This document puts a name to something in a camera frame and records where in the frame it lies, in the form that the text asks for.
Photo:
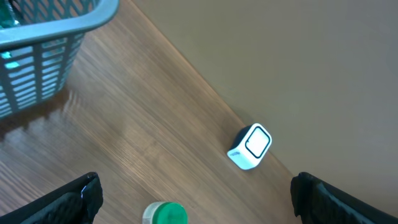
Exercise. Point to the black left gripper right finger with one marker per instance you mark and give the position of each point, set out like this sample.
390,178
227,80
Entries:
317,202

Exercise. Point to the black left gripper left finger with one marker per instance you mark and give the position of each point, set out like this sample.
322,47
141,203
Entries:
76,202

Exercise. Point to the green lid jar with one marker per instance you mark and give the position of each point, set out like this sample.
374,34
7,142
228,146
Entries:
165,213

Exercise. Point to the white barcode scanner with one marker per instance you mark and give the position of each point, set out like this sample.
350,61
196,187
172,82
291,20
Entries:
250,146

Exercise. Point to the grey plastic basket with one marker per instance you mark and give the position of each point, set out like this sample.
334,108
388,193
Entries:
38,53

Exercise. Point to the green 3M gloves package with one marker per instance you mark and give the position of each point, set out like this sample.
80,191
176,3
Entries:
7,15

